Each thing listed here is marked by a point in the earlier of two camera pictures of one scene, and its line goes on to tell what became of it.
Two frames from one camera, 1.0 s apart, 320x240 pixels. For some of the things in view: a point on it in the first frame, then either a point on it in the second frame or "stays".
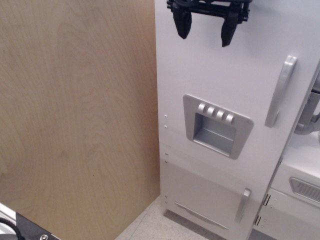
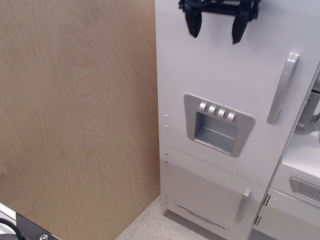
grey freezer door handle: (246, 196) stays
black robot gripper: (233, 10) -> (194, 18)
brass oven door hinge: (266, 199) stays
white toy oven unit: (292, 211) stays
